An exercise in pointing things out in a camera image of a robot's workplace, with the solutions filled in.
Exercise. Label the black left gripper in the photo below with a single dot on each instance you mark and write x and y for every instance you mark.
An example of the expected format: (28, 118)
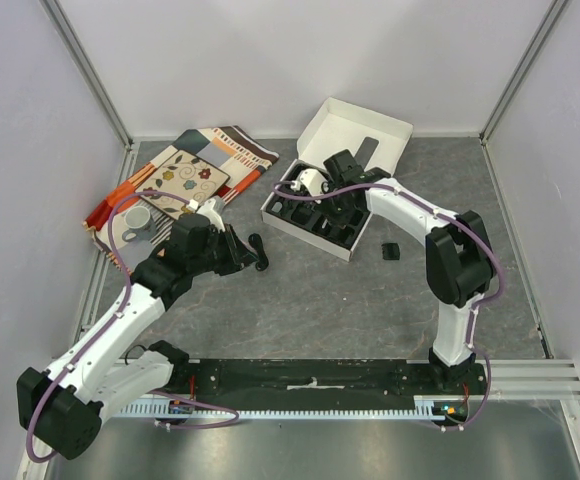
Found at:
(239, 255)

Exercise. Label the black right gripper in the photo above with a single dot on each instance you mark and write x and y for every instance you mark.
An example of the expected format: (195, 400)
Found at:
(338, 212)

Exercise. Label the white cardboard clipper box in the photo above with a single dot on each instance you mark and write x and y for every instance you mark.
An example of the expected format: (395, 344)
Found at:
(342, 145)

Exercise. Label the black clipper guard comb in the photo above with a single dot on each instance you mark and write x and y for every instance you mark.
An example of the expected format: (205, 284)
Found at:
(391, 251)

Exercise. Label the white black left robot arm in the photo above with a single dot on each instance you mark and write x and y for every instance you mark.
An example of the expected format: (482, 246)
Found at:
(66, 404)

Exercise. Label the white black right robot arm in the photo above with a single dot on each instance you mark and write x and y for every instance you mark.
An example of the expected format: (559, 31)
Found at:
(459, 261)

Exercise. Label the black plastic tray insert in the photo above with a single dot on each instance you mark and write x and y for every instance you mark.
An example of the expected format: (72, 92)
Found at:
(303, 221)

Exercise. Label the floral square plate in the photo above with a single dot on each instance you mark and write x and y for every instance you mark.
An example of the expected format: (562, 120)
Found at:
(184, 175)

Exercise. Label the grey ceramic mug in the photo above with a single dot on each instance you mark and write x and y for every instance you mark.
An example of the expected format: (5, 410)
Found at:
(139, 224)

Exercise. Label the colourful patchwork cloth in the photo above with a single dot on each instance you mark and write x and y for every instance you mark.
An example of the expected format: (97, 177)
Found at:
(228, 148)

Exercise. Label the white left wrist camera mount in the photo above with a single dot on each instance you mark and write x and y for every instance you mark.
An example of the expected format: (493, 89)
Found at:
(212, 209)

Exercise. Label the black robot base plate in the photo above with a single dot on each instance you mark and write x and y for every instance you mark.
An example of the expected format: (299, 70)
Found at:
(319, 384)

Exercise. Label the white slotted cable duct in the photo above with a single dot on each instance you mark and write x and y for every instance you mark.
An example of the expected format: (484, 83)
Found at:
(161, 408)

